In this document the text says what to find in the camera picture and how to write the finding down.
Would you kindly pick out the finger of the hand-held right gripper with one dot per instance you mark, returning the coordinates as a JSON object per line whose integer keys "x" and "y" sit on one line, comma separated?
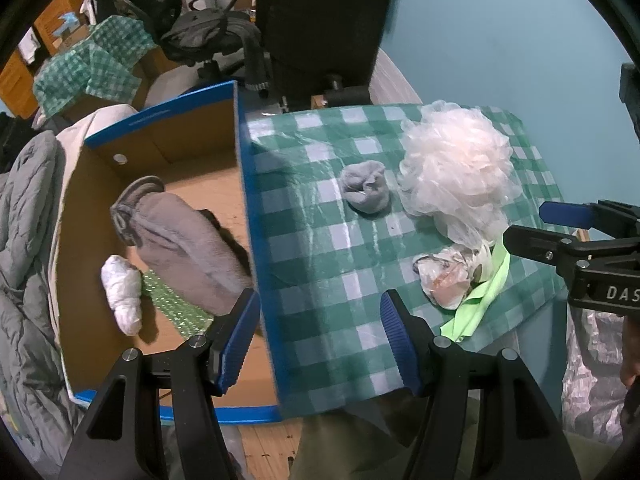
{"x": 565, "y": 213}
{"x": 530, "y": 242}

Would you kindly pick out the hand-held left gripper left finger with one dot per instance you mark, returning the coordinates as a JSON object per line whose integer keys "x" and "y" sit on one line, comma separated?
{"x": 235, "y": 345}

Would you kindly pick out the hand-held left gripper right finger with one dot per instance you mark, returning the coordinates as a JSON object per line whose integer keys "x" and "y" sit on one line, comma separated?
{"x": 400, "y": 345}

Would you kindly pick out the green glittery sponge cloth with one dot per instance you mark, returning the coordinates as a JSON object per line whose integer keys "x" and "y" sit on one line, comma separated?
{"x": 175, "y": 305}

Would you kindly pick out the clear plastic bag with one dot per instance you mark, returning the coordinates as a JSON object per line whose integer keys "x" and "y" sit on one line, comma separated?
{"x": 447, "y": 280}

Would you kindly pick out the light green cloth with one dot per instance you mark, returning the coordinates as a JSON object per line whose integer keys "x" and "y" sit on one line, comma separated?
{"x": 475, "y": 305}

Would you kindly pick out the taupe fleece glove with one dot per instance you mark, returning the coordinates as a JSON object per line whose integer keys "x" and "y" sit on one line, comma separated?
{"x": 180, "y": 245}

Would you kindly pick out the white sock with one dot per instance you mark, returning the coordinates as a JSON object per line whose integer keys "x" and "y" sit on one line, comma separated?
{"x": 122, "y": 295}

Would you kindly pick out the blue-rimmed cardboard box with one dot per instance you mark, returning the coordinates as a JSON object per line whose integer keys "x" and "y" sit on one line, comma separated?
{"x": 200, "y": 185}

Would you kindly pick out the wooden plank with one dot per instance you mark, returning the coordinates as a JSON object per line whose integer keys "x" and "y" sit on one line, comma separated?
{"x": 582, "y": 236}

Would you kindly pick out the silver foil bag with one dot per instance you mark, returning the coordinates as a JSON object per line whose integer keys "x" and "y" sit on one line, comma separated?
{"x": 595, "y": 380}

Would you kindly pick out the white mesh bath pouf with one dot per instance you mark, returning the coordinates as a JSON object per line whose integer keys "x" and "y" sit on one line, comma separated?
{"x": 455, "y": 170}

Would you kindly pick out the person's olive pants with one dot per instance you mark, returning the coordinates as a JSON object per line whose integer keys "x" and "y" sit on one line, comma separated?
{"x": 360, "y": 445}

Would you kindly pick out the green checkered tablecloth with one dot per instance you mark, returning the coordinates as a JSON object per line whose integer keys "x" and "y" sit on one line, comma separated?
{"x": 320, "y": 270}

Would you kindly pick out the grey balled sock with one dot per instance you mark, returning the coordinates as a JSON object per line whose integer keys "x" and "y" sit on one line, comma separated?
{"x": 367, "y": 190}

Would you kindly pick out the grey puffer jacket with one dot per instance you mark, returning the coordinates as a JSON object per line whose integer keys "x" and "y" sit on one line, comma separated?
{"x": 25, "y": 260}

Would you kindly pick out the small wooden block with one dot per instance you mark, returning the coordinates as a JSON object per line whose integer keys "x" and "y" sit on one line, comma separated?
{"x": 317, "y": 102}

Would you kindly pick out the beige bed sheet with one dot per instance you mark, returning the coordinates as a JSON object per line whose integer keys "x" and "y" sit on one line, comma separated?
{"x": 95, "y": 120}

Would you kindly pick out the black fabric wardrobe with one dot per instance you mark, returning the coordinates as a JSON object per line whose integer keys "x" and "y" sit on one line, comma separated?
{"x": 320, "y": 25}

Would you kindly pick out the black clothing pile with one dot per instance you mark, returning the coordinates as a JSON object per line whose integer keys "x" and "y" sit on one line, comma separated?
{"x": 12, "y": 135}

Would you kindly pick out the black office chair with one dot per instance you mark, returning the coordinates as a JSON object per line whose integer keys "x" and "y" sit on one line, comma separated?
{"x": 210, "y": 35}

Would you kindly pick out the green checkered cover cloth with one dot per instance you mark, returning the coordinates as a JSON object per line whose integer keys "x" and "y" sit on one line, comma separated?
{"x": 95, "y": 65}

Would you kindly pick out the orange wooden wardrobe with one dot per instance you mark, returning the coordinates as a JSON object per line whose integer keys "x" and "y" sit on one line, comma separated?
{"x": 15, "y": 80}

